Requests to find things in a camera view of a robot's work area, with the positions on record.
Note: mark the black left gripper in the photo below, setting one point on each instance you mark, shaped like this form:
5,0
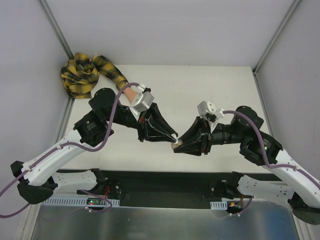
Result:
142,128

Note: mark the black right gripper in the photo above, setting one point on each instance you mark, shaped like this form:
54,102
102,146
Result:
205,137

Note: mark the clear nail polish bottle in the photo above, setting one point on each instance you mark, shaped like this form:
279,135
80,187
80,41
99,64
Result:
176,145

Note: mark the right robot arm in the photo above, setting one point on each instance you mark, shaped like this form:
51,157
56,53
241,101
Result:
300,191

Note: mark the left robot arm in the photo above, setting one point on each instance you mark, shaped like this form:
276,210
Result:
39,178

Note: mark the mannequin hand with painted nails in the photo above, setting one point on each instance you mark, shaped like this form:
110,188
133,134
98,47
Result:
132,96

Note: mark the yellow plaid shirt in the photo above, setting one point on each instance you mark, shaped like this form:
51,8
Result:
81,74

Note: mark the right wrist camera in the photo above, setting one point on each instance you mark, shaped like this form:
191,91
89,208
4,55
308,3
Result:
210,113

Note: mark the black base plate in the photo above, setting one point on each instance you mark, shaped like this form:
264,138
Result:
181,190

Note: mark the right white cable duct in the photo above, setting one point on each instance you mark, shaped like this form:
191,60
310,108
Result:
225,205

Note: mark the white cable duct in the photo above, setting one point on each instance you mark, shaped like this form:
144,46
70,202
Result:
70,201
225,205

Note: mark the left white cable duct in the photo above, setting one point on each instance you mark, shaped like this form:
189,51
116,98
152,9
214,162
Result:
70,201

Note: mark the aluminium frame post right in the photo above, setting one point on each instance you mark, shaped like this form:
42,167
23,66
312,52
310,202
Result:
295,4

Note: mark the aluminium frame post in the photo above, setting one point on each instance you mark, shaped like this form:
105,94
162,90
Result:
295,4
56,28

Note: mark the aluminium frame post left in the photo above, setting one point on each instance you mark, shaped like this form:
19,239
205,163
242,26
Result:
56,28

